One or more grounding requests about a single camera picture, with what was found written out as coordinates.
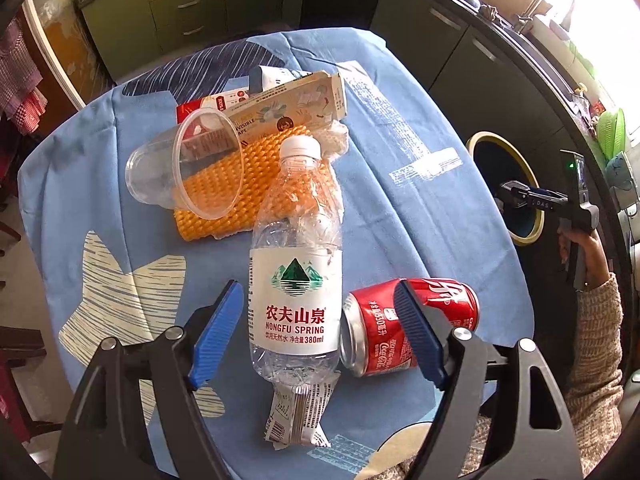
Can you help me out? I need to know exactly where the person's right forearm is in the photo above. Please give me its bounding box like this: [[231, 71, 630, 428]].
[[565, 271, 640, 463]]

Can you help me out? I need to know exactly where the green colander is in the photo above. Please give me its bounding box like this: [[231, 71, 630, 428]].
[[597, 107, 629, 161]]

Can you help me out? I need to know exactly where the green cabinet with drawers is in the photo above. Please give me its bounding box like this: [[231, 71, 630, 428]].
[[79, 0, 303, 83]]

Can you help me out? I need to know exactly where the blue printed tablecloth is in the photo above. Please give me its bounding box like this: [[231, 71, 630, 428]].
[[17, 27, 531, 480]]

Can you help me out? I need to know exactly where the white tube with dark cap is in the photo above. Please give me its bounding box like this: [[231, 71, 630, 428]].
[[248, 65, 312, 96]]

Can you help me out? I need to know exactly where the white plastic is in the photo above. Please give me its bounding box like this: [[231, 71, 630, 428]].
[[309, 119, 351, 162]]

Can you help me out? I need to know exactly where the black bin with yellow rim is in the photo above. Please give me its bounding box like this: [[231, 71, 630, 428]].
[[465, 131, 547, 247]]

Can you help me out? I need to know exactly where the teal cloth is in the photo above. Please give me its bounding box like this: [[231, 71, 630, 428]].
[[604, 152, 640, 211]]

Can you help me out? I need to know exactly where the red soda can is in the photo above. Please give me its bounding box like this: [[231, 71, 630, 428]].
[[340, 277, 480, 377]]

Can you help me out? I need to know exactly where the orange foam sheet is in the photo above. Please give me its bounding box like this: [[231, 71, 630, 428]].
[[172, 125, 337, 243]]

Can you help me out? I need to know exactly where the white snack wrapper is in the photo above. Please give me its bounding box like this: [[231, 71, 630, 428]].
[[263, 377, 332, 450]]

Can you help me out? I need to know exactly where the clear plastic cup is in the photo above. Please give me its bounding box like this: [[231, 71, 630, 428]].
[[125, 108, 246, 220]]

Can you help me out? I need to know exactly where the metal faucet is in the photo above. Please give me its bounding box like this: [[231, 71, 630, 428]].
[[515, 0, 551, 32]]

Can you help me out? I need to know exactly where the long beige cardboard box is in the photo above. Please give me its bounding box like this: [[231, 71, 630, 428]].
[[220, 71, 347, 143]]

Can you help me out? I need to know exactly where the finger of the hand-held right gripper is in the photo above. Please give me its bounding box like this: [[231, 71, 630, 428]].
[[498, 179, 568, 211]]

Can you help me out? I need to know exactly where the red and white milk carton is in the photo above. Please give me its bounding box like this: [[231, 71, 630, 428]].
[[175, 91, 253, 126]]

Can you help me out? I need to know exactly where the person's right hand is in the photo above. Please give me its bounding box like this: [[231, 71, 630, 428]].
[[557, 227, 613, 286]]

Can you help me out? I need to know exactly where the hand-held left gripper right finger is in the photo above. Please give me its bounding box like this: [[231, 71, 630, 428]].
[[392, 279, 586, 480]]

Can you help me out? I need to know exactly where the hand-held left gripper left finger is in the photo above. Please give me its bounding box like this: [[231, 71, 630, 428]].
[[52, 280, 246, 480]]

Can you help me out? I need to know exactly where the checked apron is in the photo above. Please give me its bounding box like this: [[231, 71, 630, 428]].
[[0, 17, 46, 136]]

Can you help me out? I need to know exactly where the dark wooden chair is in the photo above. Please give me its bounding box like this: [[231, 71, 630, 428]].
[[0, 325, 63, 443]]

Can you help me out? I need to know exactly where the clear plastic water bottle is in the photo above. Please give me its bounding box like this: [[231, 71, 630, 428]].
[[248, 136, 346, 396]]

